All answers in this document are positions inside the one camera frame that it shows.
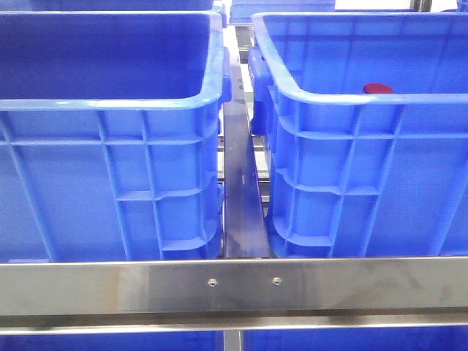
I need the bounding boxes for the red round button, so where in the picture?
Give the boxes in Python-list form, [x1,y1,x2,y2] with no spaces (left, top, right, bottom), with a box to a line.
[363,82,393,94]

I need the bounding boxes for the right rail screw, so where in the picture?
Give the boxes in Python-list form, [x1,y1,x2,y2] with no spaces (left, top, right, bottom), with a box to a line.
[272,276,282,286]

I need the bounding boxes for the back left blue crate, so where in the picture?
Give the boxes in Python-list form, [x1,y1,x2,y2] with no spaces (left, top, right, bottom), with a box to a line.
[1,0,226,13]

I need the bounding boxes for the left blue plastic crate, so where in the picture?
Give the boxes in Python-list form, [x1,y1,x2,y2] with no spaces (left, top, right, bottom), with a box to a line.
[1,11,231,263]

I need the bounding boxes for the steel centre divider bar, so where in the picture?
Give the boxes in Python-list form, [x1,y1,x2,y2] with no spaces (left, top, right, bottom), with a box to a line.
[223,49,271,259]

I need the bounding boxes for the lower left blue crate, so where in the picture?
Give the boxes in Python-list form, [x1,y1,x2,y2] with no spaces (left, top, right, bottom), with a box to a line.
[1,331,223,350]

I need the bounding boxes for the right blue plastic crate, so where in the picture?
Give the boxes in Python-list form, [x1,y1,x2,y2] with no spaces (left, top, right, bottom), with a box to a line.
[249,12,467,257]

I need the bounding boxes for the lower right blue crate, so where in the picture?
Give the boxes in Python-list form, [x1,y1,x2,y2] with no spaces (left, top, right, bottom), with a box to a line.
[244,326,467,350]

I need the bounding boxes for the blue plastic crate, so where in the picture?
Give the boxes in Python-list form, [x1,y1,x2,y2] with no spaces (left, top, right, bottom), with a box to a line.
[1,11,231,263]
[249,12,467,257]

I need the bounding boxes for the steel lower upright post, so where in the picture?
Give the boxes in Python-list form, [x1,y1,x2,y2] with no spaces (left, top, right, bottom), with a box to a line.
[223,330,244,351]

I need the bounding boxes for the back right blue crate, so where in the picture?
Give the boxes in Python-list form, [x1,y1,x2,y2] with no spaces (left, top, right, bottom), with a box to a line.
[230,0,336,24]

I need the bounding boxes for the steel front shelf rail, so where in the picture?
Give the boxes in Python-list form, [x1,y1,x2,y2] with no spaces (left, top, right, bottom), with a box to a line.
[1,257,467,334]

